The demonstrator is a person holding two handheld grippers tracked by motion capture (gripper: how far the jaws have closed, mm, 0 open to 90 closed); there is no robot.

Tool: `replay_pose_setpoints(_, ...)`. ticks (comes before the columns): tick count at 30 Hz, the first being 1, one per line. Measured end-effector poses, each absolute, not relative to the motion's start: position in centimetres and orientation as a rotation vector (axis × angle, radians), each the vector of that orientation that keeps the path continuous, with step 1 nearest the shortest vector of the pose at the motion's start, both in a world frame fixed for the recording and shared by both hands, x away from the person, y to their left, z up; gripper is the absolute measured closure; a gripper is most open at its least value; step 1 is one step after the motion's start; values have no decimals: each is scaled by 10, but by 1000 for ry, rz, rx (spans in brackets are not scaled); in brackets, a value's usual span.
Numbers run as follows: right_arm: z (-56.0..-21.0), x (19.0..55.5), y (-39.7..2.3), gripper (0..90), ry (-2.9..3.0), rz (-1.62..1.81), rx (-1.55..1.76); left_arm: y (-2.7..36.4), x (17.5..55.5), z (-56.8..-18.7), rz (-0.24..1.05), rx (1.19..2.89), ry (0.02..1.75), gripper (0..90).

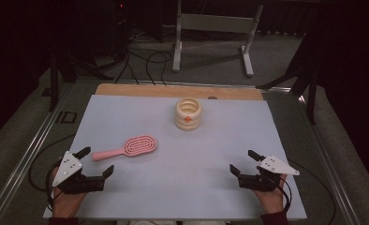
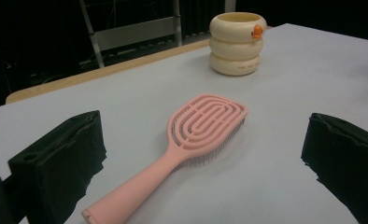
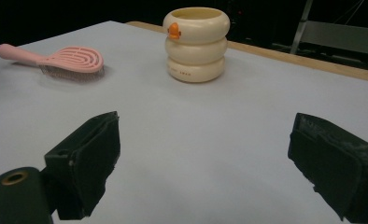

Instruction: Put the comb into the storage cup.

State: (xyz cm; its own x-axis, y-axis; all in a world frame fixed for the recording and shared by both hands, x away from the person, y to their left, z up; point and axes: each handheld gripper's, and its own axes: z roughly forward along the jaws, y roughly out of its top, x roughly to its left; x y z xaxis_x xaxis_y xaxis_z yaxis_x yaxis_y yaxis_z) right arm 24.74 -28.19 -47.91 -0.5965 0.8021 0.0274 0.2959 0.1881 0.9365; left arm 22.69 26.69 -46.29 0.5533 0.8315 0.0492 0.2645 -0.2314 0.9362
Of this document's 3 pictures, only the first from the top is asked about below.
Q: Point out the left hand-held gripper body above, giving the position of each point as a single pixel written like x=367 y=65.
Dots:
x=67 y=168

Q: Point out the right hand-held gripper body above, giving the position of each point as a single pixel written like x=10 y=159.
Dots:
x=274 y=167

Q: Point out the pink hairbrush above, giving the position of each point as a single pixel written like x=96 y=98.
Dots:
x=110 y=153

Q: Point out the cream ribbed cup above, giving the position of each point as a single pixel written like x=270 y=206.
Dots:
x=188 y=123

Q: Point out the person's left hand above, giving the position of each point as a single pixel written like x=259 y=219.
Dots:
x=65 y=203

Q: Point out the person's right hand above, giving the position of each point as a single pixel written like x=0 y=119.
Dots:
x=272 y=201

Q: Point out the white table mat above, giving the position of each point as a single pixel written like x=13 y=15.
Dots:
x=179 y=181

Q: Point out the black stand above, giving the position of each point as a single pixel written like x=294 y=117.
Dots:
x=311 y=100
x=53 y=84

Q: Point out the grey metal stand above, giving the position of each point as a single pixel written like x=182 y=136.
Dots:
x=217 y=23

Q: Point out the aluminium floor rail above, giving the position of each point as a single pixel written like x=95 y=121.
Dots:
x=332 y=175
x=23 y=162

